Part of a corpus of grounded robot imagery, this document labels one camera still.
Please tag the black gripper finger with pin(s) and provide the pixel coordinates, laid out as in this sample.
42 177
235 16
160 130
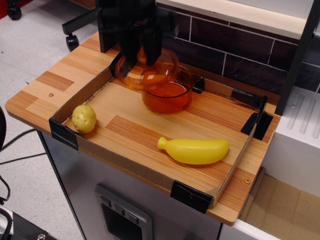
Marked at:
130 41
152 43

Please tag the cardboard fence with black tape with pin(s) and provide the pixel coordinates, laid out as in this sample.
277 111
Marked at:
126 137

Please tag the white toy sink unit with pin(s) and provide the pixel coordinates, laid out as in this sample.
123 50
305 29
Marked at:
284 203

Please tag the pale yellow toy potato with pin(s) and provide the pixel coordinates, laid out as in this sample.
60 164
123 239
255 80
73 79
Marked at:
84 119

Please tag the grey toy kitchen cabinet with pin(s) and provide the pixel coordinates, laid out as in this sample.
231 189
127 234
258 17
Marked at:
78 175

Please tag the silver oven control panel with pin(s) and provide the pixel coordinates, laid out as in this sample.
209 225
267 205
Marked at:
122 219

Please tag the black chair base with casters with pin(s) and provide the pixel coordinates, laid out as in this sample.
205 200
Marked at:
14 13

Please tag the orange transparent pot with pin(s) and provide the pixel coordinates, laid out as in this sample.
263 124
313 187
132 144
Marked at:
173 96

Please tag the black upright post right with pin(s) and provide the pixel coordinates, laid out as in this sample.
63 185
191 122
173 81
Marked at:
303 45

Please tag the orange transparent pot lid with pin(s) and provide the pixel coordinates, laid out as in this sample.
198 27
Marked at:
143 77

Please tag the yellow toy banana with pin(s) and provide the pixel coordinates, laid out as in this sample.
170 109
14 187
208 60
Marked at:
195 152

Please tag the light wooden shelf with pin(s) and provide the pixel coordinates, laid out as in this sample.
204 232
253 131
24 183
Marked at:
249 16

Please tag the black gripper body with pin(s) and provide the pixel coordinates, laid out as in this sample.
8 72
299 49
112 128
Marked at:
142 16

